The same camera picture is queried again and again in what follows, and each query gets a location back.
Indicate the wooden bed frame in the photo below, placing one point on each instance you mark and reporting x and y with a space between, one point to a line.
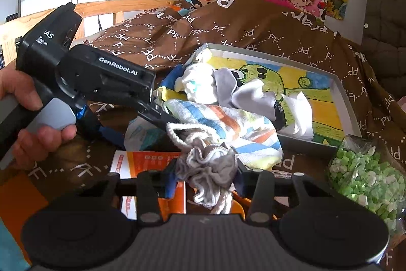
95 9

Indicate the black sock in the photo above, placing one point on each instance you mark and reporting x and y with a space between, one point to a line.
279 118

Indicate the person's left hand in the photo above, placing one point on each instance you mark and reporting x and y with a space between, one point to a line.
19 83

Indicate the white and grey sock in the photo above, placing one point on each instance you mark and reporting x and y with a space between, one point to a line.
250 96

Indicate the orange plastic bowl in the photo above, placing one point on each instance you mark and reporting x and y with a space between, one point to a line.
239 209

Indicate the white baby socks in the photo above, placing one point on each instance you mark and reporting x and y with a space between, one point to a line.
196 80

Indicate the dark green quilted jacket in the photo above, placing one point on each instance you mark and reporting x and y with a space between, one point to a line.
387 20

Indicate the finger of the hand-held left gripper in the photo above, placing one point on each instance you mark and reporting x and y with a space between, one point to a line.
111 136
158 117

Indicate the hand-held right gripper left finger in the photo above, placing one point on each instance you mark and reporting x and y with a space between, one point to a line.
171 179

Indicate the glass jar of green stars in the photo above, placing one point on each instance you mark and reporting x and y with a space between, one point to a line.
364 175

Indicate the blue and yellow cloth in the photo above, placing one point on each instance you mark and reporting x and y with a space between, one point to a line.
174 77

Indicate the orange and white paper packet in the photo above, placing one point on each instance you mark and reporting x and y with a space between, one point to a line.
142 163

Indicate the brown printed blanket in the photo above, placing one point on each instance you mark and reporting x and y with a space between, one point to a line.
253 23

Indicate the white cloth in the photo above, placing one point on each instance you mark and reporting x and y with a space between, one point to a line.
298 115

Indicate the colourful striped towel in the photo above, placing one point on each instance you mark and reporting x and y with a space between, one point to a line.
228 125

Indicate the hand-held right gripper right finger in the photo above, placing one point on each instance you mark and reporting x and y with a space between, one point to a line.
243 182

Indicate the grey tray with frog drawing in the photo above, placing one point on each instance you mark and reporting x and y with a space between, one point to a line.
317 93

